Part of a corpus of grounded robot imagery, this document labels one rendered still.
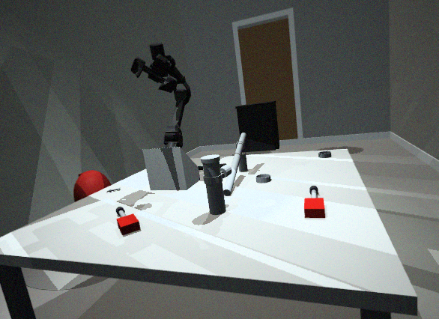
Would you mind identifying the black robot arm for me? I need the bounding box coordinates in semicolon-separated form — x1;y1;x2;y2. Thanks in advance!
149;43;191;148

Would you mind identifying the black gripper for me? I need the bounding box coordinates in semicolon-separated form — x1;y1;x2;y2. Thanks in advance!
131;58;178;93

